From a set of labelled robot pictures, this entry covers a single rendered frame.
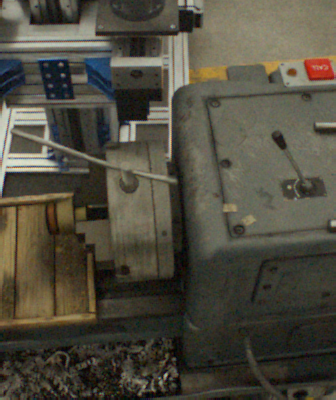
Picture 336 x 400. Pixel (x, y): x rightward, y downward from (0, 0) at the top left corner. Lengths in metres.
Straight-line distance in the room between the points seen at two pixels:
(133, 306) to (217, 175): 0.45
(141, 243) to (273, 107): 0.41
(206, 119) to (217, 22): 2.13
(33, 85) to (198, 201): 0.84
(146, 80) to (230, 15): 1.86
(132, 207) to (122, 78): 0.52
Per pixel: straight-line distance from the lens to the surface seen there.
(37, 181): 2.56
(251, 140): 1.32
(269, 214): 1.22
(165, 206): 1.26
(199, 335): 1.60
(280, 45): 3.36
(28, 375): 1.82
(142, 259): 1.30
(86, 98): 1.94
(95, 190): 1.37
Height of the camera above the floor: 2.29
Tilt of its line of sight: 56 degrees down
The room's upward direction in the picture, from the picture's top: straight up
